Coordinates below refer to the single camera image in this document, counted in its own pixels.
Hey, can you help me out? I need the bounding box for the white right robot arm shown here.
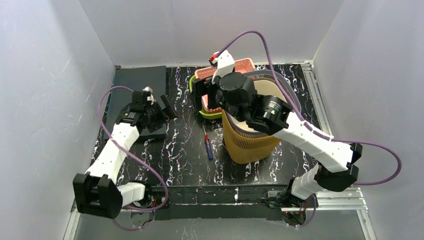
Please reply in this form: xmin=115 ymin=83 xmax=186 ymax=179
xmin=191 ymin=70 xmax=362 ymax=202

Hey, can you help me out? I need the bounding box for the orange slatted waste bin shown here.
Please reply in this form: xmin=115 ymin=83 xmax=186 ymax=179
xmin=221 ymin=69 xmax=281 ymax=164

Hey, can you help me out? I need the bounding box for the pink perforated basket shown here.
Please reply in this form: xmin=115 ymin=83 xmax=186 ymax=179
xmin=189 ymin=58 xmax=256 ymax=120

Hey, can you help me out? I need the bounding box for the green plastic tray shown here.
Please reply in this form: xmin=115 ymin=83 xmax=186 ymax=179
xmin=188 ymin=75 xmax=222 ymax=120

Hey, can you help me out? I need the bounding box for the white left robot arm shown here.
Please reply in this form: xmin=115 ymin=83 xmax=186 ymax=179
xmin=72 ymin=87 xmax=177 ymax=219

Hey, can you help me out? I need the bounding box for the blue red screwdriver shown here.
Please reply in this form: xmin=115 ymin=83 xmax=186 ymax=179
xmin=202 ymin=123 xmax=214 ymax=161

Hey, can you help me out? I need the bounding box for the dark grey flat box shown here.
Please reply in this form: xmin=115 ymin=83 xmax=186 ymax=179
xmin=105 ymin=65 xmax=167 ymax=132

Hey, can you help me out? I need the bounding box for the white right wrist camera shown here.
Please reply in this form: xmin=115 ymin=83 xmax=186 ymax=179
xmin=209 ymin=50 xmax=235 ymax=84

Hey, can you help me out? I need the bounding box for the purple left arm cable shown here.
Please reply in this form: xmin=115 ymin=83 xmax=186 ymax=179
xmin=97 ymin=85 xmax=170 ymax=232

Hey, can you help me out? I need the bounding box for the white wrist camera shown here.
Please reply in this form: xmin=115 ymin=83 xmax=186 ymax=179
xmin=142 ymin=86 xmax=156 ymax=105
xmin=209 ymin=50 xmax=235 ymax=84

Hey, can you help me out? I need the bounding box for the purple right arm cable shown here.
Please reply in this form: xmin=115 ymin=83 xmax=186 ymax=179
xmin=216 ymin=30 xmax=403 ymax=228

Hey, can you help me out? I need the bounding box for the cream bin liner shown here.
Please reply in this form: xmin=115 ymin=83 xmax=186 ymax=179
xmin=234 ymin=79 xmax=287 ymax=133

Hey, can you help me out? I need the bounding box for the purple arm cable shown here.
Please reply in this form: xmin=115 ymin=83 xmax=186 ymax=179
xmin=216 ymin=30 xmax=403 ymax=228
xmin=97 ymin=85 xmax=170 ymax=232

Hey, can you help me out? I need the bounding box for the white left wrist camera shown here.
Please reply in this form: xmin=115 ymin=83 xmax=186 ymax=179
xmin=142 ymin=86 xmax=156 ymax=105

